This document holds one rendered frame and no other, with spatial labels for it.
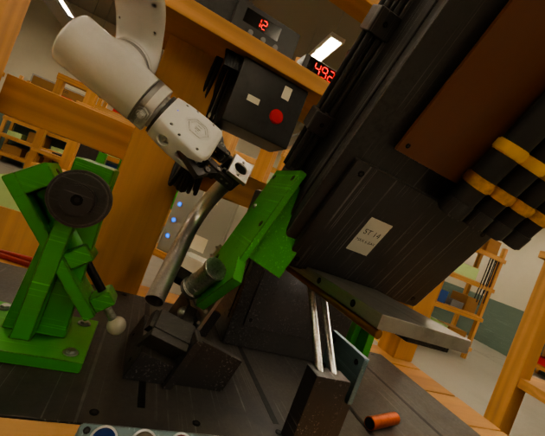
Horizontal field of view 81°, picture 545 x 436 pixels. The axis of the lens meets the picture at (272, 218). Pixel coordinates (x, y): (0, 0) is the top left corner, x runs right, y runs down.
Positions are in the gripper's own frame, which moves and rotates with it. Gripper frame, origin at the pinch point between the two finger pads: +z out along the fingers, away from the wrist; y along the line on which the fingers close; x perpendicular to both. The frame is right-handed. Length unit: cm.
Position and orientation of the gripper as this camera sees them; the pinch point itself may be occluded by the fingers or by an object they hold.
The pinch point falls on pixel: (230, 173)
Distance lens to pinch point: 60.6
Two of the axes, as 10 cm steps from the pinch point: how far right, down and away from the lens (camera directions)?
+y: 1.9, -6.7, 7.1
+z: 7.1, 6.0, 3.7
